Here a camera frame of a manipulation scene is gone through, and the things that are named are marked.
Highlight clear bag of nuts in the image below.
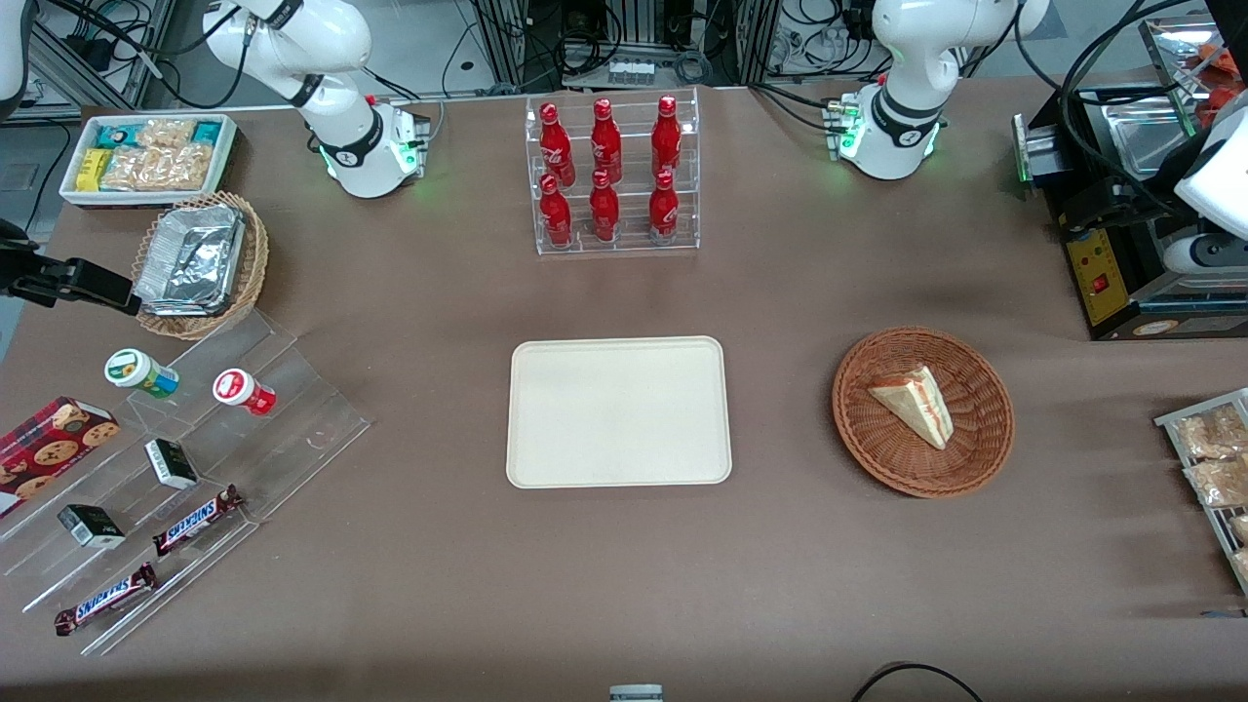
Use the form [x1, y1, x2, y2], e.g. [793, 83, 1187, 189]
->
[1183, 458, 1248, 509]
[1173, 405, 1248, 460]

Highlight tan wicker basket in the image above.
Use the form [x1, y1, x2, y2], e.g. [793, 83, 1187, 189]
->
[132, 191, 270, 340]

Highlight steel warmer tray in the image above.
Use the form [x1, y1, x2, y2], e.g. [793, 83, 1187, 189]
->
[1100, 96, 1202, 178]

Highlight cream plastic tray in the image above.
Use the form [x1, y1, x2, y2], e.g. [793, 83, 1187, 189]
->
[506, 336, 733, 488]

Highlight brown round wicker basket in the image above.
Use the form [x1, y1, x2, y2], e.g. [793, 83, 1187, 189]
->
[832, 327, 1016, 499]

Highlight clear acrylic stepped display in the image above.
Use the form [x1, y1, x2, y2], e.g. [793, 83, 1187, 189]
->
[0, 310, 373, 656]

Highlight clear acrylic bottle rack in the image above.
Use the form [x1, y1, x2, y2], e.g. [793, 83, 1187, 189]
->
[525, 86, 701, 256]

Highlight black cable loop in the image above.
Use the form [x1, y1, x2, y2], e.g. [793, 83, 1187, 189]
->
[850, 662, 984, 702]

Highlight red lid yogurt cup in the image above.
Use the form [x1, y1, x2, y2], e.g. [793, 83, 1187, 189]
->
[213, 368, 277, 417]

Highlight red cola bottle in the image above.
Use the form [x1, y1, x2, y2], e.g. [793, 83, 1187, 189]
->
[648, 169, 680, 241]
[651, 95, 683, 178]
[539, 174, 573, 248]
[539, 102, 576, 186]
[589, 169, 620, 243]
[591, 97, 623, 184]

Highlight black food warmer cabinet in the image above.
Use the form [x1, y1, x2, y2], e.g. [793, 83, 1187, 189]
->
[1012, 15, 1248, 342]

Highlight large clear bag of crackers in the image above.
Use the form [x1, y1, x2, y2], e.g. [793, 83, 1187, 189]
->
[102, 144, 214, 192]

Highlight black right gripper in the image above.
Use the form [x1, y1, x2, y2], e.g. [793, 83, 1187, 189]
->
[0, 219, 143, 316]

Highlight snickers chocolate bar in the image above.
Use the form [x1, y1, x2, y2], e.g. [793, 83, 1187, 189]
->
[54, 563, 159, 637]
[152, 485, 245, 558]

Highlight green lid yogurt cup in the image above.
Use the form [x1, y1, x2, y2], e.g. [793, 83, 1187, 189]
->
[104, 348, 180, 400]

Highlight triangle sandwich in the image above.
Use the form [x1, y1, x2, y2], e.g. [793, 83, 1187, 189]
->
[868, 365, 954, 450]

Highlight red cookie box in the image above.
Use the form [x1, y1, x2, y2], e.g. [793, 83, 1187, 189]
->
[0, 396, 121, 520]

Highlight white plastic snack bin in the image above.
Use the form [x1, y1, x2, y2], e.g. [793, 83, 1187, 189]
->
[58, 114, 238, 209]

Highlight stacked aluminium foil trays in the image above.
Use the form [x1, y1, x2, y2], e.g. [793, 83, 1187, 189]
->
[134, 205, 247, 318]

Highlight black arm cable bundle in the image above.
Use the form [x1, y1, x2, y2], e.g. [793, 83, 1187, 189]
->
[1014, 0, 1205, 215]

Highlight small black carton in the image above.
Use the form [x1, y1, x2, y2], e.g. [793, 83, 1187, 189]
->
[57, 503, 127, 550]
[144, 438, 199, 490]

